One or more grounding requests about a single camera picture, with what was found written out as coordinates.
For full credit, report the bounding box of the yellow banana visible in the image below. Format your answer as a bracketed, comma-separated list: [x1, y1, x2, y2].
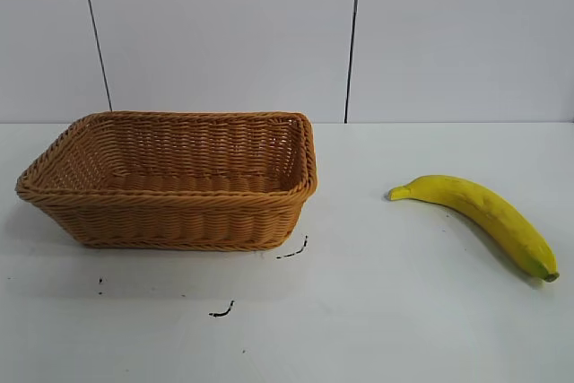
[387, 174, 561, 284]

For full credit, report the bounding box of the brown woven wicker basket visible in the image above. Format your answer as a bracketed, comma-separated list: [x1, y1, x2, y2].
[15, 109, 320, 252]

